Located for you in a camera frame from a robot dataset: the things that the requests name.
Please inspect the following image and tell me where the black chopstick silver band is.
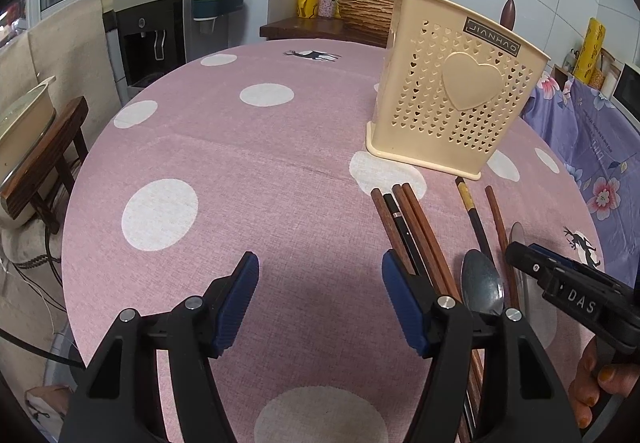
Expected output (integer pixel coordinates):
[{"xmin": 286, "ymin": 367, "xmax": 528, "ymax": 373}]
[{"xmin": 382, "ymin": 193, "xmax": 428, "ymax": 279}]

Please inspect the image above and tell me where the wooden chair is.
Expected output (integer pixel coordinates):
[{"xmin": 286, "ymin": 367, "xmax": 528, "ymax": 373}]
[{"xmin": 0, "ymin": 96, "xmax": 90, "ymax": 234}]

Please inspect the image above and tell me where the teal plastic holder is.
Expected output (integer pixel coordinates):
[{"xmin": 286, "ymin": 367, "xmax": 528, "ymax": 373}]
[{"xmin": 192, "ymin": 0, "xmax": 246, "ymax": 34}]

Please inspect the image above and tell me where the person's right hand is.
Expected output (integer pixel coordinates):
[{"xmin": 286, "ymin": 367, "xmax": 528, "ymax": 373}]
[{"xmin": 572, "ymin": 337, "xmax": 632, "ymax": 430}]

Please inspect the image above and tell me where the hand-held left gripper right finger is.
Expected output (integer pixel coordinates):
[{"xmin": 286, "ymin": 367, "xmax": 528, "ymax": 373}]
[{"xmin": 381, "ymin": 248, "xmax": 603, "ymax": 443}]

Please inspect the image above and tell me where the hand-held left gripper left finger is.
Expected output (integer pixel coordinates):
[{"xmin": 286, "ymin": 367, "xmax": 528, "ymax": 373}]
[{"xmin": 60, "ymin": 251, "xmax": 261, "ymax": 443}]

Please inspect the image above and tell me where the beige plastic utensil holder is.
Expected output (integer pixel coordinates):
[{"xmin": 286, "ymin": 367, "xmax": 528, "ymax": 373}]
[{"xmin": 365, "ymin": 0, "xmax": 552, "ymax": 180}]

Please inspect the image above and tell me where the microwave oven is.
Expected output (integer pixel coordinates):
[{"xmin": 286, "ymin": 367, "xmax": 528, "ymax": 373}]
[{"xmin": 612, "ymin": 63, "xmax": 640, "ymax": 116}]

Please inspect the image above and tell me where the beige cloth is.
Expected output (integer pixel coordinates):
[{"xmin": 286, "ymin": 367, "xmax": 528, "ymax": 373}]
[{"xmin": 0, "ymin": 0, "xmax": 123, "ymax": 134}]

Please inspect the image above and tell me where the wicker basket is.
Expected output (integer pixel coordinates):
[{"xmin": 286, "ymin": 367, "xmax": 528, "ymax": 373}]
[{"xmin": 337, "ymin": 0, "xmax": 398, "ymax": 36}]

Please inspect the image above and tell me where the wooden side table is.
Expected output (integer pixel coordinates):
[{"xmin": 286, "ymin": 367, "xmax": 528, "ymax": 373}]
[{"xmin": 260, "ymin": 17, "xmax": 388, "ymax": 48}]

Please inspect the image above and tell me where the yellow roll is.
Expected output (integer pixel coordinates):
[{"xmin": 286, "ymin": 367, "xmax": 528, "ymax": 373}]
[{"xmin": 572, "ymin": 18, "xmax": 606, "ymax": 86}]

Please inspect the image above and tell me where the purple floral cloth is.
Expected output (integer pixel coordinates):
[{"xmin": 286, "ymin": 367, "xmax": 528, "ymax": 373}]
[{"xmin": 522, "ymin": 73, "xmax": 640, "ymax": 289}]

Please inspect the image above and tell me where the pink polka dot tablecloth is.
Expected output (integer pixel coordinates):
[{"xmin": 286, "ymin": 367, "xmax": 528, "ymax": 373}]
[{"xmin": 61, "ymin": 39, "xmax": 606, "ymax": 443}]

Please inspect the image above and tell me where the black cable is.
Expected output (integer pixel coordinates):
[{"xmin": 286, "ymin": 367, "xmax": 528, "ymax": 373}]
[{"xmin": 0, "ymin": 328, "xmax": 86, "ymax": 369}]

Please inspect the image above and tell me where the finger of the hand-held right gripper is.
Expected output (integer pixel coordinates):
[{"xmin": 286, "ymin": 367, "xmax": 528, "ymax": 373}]
[
  {"xmin": 529, "ymin": 244, "xmax": 624, "ymax": 297},
  {"xmin": 504, "ymin": 241, "xmax": 557, "ymax": 287}
]

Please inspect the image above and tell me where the black chopstick gold band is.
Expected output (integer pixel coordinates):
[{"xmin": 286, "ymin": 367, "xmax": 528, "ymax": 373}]
[{"xmin": 454, "ymin": 177, "xmax": 498, "ymax": 274}]

